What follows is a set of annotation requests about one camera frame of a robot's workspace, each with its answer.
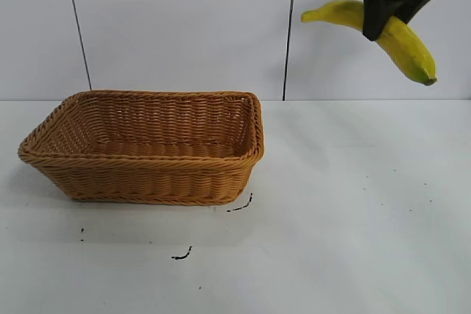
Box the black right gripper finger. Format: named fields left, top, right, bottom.
left=361, top=0, right=401, bottom=42
left=394, top=0, right=438, bottom=25

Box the yellow banana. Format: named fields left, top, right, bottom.
left=300, top=0, right=438, bottom=86

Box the woven wicker rectangular basket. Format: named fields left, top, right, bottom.
left=17, top=89, right=266, bottom=206

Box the black vertical wall strip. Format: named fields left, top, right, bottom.
left=64, top=0, right=93, bottom=92
left=281, top=0, right=299, bottom=102

